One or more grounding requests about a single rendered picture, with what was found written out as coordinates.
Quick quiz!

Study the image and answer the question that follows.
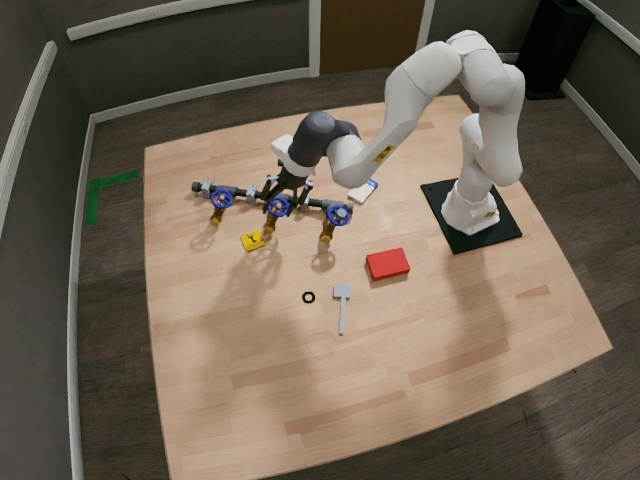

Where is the red rectangular block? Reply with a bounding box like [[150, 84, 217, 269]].
[[366, 247, 411, 282]]

